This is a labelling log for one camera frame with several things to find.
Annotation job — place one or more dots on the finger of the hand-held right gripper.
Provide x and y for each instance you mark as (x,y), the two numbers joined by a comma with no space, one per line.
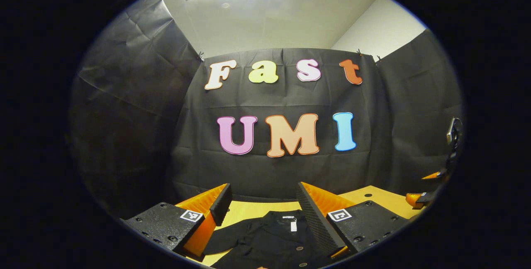
(433,175)
(417,200)

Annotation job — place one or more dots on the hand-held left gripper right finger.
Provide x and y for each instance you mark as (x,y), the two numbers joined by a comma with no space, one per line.
(317,223)

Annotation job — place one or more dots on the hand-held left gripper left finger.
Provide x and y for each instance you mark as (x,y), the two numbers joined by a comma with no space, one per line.
(222,204)

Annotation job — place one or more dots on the black collared jacket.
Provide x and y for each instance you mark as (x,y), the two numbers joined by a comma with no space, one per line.
(269,240)

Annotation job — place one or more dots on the black backdrop cloth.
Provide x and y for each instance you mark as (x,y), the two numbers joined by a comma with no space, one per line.
(269,173)

